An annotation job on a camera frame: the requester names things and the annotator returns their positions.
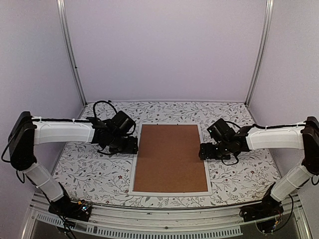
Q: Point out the left aluminium corner post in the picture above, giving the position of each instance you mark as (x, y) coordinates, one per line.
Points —
(69, 49)

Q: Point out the front aluminium slotted rail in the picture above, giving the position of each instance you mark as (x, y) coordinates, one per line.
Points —
(116, 222)

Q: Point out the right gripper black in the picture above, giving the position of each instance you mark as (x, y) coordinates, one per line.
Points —
(204, 147)

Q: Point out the white picture frame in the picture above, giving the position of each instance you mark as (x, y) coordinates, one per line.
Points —
(172, 159)

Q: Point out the aluminium corner post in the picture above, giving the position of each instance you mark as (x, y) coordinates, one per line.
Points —
(261, 50)
(69, 49)

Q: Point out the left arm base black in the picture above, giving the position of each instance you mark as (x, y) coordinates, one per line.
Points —
(64, 207)

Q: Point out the brown cardboard backing board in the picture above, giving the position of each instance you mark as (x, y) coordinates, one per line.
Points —
(170, 158)

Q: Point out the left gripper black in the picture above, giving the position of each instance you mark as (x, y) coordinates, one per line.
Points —
(127, 151)

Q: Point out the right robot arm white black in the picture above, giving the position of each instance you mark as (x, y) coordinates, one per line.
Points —
(302, 136)

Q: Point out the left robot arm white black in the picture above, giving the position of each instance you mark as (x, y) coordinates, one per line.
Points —
(37, 136)

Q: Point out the right aluminium corner post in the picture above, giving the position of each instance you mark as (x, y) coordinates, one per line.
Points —
(261, 50)

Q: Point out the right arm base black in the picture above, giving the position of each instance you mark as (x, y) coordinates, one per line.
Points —
(259, 211)

